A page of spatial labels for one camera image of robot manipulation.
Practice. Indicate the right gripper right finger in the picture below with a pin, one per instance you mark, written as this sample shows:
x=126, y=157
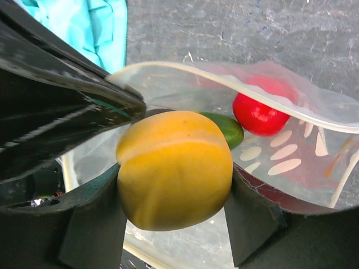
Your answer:
x=271, y=229

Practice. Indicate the red apple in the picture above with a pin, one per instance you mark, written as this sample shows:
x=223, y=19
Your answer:
x=259, y=118

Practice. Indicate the teal cloth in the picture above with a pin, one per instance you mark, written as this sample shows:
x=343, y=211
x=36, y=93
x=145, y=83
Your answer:
x=95, y=28

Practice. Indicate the yellow lemon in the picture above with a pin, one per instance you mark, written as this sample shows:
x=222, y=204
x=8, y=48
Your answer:
x=175, y=171

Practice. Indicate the green mango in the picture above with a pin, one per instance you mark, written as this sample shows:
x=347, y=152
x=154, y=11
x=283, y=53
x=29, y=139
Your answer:
x=230, y=128

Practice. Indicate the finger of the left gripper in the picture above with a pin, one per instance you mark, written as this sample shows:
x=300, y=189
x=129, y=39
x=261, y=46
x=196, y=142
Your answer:
x=29, y=49
x=40, y=121

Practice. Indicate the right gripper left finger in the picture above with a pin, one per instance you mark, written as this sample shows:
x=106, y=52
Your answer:
x=83, y=228

